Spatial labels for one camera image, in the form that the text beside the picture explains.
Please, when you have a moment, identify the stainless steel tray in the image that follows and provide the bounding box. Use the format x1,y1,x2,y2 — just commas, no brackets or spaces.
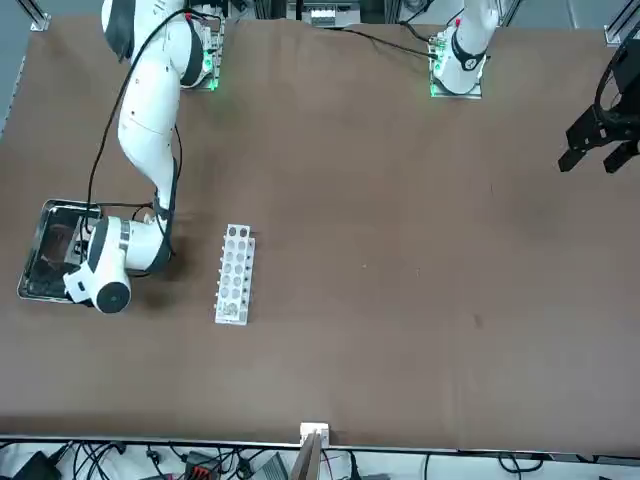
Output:
17,198,107,303

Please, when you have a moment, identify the black left arm base cable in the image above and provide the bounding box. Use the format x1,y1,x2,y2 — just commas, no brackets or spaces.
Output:
319,24,444,60

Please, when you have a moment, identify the white test tube rack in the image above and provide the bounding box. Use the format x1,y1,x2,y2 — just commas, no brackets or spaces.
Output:
213,223,258,327

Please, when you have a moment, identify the aluminium camera post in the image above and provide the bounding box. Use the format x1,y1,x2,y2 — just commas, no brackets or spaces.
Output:
291,422,333,480

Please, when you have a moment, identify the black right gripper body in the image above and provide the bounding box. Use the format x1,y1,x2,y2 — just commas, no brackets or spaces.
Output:
62,237,93,275

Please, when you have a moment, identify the black and orange adapter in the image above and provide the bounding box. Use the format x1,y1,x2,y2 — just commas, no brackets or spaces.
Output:
181,450,225,480

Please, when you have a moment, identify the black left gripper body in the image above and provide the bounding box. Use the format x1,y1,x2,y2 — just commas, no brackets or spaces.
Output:
599,39,640,126

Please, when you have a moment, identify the aluminium frame bracket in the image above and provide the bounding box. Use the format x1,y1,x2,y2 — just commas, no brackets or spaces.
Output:
603,0,640,48
20,0,52,33

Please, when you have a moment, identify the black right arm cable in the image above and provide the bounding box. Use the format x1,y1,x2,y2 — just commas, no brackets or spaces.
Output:
87,7,224,221

